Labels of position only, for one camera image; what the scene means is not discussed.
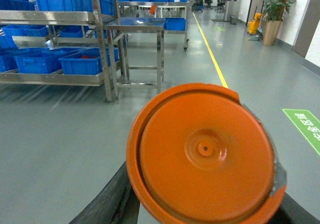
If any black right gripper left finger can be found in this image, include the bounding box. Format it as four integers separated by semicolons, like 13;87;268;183
71;162;140;224

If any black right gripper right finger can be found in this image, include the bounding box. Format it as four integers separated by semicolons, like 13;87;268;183
272;193;320;224

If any orange plastic cap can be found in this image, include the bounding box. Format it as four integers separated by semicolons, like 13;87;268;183
126;83;287;224

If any blue bin with red parts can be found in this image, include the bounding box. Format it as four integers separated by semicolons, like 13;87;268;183
58;47;120;76

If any blue bin middle lower shelf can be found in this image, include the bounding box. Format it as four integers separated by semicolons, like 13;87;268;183
14;47;81;74

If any green floor sign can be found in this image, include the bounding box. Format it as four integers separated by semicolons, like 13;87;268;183
282;108;320;155

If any stainless steel flow rack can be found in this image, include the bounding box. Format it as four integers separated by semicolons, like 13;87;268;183
0;0;120;102

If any stainless steel work table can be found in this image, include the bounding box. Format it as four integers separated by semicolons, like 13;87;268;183
105;17;165;94

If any yellow mop bucket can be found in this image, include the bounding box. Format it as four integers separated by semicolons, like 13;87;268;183
248;13;262;35

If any green potted plant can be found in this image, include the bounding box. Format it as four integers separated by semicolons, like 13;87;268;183
261;0;297;46

